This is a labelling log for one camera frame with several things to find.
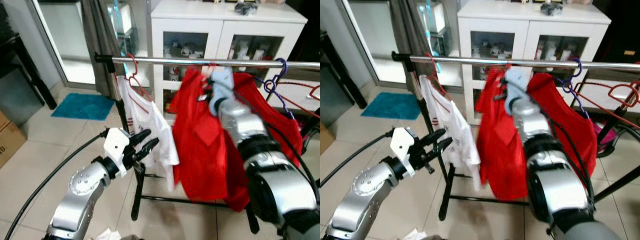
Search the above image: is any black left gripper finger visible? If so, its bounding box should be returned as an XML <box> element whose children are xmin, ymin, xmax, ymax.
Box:
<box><xmin>418</xmin><ymin>129</ymin><xmax>447</xmax><ymax>149</ymax></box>
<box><xmin>128</xmin><ymin>129</ymin><xmax>152</xmax><ymax>148</ymax></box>
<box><xmin>136</xmin><ymin>139</ymin><xmax>161</xmax><ymax>162</ymax></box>
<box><xmin>426</xmin><ymin>138</ymin><xmax>452</xmax><ymax>163</ymax></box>

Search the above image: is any white shirt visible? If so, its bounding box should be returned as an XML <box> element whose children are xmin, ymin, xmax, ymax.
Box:
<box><xmin>125</xmin><ymin>90</ymin><xmax>180</xmax><ymax>193</ymax></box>
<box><xmin>427</xmin><ymin>87</ymin><xmax>482</xmax><ymax>193</ymax></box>

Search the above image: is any red plastic hanger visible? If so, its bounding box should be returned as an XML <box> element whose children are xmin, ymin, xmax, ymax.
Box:
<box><xmin>129</xmin><ymin>75</ymin><xmax>155</xmax><ymax>103</ymax></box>
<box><xmin>125</xmin><ymin>53</ymin><xmax>140</xmax><ymax>81</ymax></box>
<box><xmin>575</xmin><ymin>80</ymin><xmax>640</xmax><ymax>131</ymax></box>
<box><xmin>430</xmin><ymin>75</ymin><xmax>455</xmax><ymax>101</ymax></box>
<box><xmin>272</xmin><ymin>80</ymin><xmax>321</xmax><ymax>118</ymax></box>
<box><xmin>424</xmin><ymin>51</ymin><xmax>441</xmax><ymax>78</ymax></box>

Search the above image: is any red knit shirt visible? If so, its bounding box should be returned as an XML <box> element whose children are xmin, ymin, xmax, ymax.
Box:
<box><xmin>167</xmin><ymin>67</ymin><xmax>251</xmax><ymax>212</ymax></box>
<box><xmin>475</xmin><ymin>67</ymin><xmax>531</xmax><ymax>201</ymax></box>

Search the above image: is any purple plastic hanger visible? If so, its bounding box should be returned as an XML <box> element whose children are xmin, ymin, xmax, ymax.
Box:
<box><xmin>552</xmin><ymin>57</ymin><xmax>591</xmax><ymax>120</ymax></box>
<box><xmin>252</xmin><ymin>58</ymin><xmax>296</xmax><ymax>120</ymax></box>

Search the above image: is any white garment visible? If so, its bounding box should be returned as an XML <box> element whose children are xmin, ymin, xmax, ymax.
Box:
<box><xmin>419</xmin><ymin>75</ymin><xmax>436</xmax><ymax>121</ymax></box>
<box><xmin>116</xmin><ymin>75</ymin><xmax>132</xmax><ymax>121</ymax></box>

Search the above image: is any red T-shirt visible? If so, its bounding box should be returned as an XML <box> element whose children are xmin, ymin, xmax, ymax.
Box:
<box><xmin>527</xmin><ymin>72</ymin><xmax>598</xmax><ymax>171</ymax></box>
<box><xmin>232</xmin><ymin>72</ymin><xmax>304</xmax><ymax>168</ymax></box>

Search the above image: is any teal floor mat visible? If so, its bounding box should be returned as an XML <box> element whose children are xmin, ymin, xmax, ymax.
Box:
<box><xmin>361</xmin><ymin>91</ymin><xmax>421</xmax><ymax>121</ymax></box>
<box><xmin>51</xmin><ymin>92</ymin><xmax>116</xmax><ymax>121</ymax></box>

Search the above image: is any white glass door cabinet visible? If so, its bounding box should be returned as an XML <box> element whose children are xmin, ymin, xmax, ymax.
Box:
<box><xmin>151</xmin><ymin>0</ymin><xmax>308</xmax><ymax>111</ymax></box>
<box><xmin>457</xmin><ymin>0</ymin><xmax>612</xmax><ymax>101</ymax></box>

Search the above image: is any small black object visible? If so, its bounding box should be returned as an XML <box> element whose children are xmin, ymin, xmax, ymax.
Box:
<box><xmin>540</xmin><ymin>2</ymin><xmax>564</xmax><ymax>16</ymax></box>
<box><xmin>234</xmin><ymin>2</ymin><xmax>258</xmax><ymax>16</ymax></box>

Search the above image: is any brown cardboard box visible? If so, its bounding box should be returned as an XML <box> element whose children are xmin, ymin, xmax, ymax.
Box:
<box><xmin>320</xmin><ymin>122</ymin><xmax>333</xmax><ymax>156</ymax></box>
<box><xmin>0</xmin><ymin>110</ymin><xmax>27</xmax><ymax>168</ymax></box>

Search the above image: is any black desk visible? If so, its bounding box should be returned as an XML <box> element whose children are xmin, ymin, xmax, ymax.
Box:
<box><xmin>320</xmin><ymin>32</ymin><xmax>368</xmax><ymax>113</ymax></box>
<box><xmin>0</xmin><ymin>32</ymin><xmax>58</xmax><ymax>111</ymax></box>

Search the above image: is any pink plastic appliance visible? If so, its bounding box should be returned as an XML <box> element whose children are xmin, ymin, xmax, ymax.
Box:
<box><xmin>592</xmin><ymin>122</ymin><xmax>613</xmax><ymax>151</ymax></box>

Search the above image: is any grey curtain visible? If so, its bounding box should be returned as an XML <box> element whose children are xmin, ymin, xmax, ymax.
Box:
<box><xmin>392</xmin><ymin>0</ymin><xmax>426</xmax><ymax>71</ymax></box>
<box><xmin>82</xmin><ymin>0</ymin><xmax>126</xmax><ymax>98</ymax></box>

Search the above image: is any white framed glass door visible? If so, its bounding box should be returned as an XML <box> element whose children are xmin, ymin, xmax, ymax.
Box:
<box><xmin>30</xmin><ymin>0</ymin><xmax>96</xmax><ymax>86</ymax></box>
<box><xmin>340</xmin><ymin>0</ymin><xmax>406</xmax><ymax>83</ymax></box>

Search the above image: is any black metal table leg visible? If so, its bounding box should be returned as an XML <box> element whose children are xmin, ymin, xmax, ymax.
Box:
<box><xmin>595</xmin><ymin>165</ymin><xmax>640</xmax><ymax>203</ymax></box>

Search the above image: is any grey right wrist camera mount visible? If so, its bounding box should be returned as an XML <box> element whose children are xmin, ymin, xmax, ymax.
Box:
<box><xmin>502</xmin><ymin>67</ymin><xmax>531</xmax><ymax>116</ymax></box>
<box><xmin>207</xmin><ymin>67</ymin><xmax>236</xmax><ymax>117</ymax></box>

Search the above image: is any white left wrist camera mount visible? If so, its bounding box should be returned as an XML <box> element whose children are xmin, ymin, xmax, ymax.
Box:
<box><xmin>102</xmin><ymin>127</ymin><xmax>132</xmax><ymax>177</ymax></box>
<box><xmin>390</xmin><ymin>126</ymin><xmax>416</xmax><ymax>178</ymax></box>

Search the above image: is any black clothes rack frame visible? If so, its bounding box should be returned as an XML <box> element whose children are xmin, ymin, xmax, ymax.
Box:
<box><xmin>94</xmin><ymin>51</ymin><xmax>321</xmax><ymax>235</ymax></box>
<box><xmin>391</xmin><ymin>50</ymin><xmax>632</xmax><ymax>222</ymax></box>

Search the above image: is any silver clothes rack rail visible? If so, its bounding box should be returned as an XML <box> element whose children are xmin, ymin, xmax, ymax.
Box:
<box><xmin>95</xmin><ymin>54</ymin><xmax>321</xmax><ymax>68</ymax></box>
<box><xmin>392</xmin><ymin>51</ymin><xmax>640</xmax><ymax>71</ymax></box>

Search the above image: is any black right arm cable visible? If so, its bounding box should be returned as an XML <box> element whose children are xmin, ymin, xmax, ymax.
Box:
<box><xmin>265</xmin><ymin>122</ymin><xmax>321</xmax><ymax>193</ymax></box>
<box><xmin>542</xmin><ymin>112</ymin><xmax>597</xmax><ymax>202</ymax></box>

